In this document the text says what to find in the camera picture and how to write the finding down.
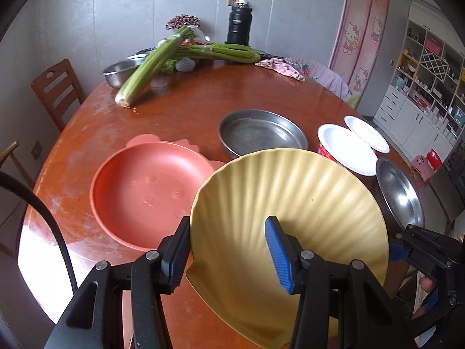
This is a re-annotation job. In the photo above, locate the light wooden chair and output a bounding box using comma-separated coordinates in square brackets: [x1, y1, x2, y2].
[0, 140, 35, 189]

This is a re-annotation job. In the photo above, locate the small red instant-noodle bowl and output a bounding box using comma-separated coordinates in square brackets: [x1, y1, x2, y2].
[344, 115, 390, 154]

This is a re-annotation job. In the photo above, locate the steel pan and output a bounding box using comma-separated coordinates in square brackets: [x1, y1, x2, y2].
[217, 109, 308, 159]

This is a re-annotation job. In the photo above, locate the orange bear-shaped plate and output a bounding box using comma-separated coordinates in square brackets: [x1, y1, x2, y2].
[90, 134, 223, 251]

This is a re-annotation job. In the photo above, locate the white shelf cabinet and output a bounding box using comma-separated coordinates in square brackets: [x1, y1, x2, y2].
[373, 2, 464, 161]

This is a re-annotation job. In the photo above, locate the large red instant-noodle bowl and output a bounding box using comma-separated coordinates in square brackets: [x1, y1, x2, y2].
[317, 124, 378, 177]

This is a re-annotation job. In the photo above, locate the lilac garment on chair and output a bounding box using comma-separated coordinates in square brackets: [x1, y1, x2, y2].
[284, 58, 352, 102]

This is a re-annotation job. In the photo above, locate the dark red flower bunch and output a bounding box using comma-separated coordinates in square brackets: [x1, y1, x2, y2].
[166, 13, 200, 30]

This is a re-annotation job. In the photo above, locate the steel bowl at table back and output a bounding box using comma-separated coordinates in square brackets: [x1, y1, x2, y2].
[102, 54, 146, 89]

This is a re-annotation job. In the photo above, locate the black thermos bottle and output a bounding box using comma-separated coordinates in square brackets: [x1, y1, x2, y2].
[226, 0, 252, 46]

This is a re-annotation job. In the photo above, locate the celery bunch back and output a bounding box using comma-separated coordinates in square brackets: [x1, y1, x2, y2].
[171, 42, 261, 64]

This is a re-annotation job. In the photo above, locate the pink crumpled cloth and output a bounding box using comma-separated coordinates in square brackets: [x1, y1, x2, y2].
[255, 58, 305, 82]

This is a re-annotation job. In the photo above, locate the brown wooden chair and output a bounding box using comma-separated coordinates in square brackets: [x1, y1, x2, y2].
[31, 58, 85, 131]

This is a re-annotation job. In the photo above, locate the pink kids stool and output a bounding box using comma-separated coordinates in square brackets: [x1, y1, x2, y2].
[411, 155, 434, 188]

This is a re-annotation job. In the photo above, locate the red kids stool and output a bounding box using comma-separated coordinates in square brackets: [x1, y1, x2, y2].
[426, 149, 442, 172]

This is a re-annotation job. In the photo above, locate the black cable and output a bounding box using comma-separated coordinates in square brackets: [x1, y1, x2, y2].
[0, 170, 79, 295]

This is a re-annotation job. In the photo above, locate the steel bowl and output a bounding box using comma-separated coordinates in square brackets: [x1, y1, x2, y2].
[102, 54, 146, 89]
[373, 158, 425, 237]

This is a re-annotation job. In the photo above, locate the wall power socket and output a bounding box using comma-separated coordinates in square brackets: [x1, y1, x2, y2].
[31, 140, 42, 160]

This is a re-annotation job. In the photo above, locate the white foam net fruit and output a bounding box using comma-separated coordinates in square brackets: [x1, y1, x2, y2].
[175, 57, 196, 72]

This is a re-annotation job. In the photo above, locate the pink Hello Kitty curtain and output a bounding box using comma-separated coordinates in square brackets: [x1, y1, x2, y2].
[330, 0, 389, 108]

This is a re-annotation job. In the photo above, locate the celery stalk front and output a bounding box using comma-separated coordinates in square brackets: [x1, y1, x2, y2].
[114, 25, 196, 108]

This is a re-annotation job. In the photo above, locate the yellow shell-shaped plate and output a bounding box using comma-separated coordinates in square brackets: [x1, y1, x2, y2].
[186, 149, 389, 348]

